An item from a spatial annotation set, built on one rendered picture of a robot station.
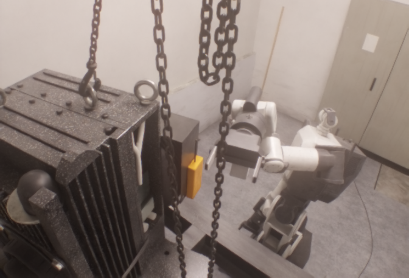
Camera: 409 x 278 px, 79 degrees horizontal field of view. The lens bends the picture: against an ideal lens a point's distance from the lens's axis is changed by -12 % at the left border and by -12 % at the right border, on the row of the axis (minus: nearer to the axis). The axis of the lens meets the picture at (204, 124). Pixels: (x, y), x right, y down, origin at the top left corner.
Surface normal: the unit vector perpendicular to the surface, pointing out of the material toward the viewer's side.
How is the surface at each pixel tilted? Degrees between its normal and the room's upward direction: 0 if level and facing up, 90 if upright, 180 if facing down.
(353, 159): 71
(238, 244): 0
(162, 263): 0
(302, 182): 82
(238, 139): 3
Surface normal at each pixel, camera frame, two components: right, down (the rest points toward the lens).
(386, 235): 0.07, -0.81
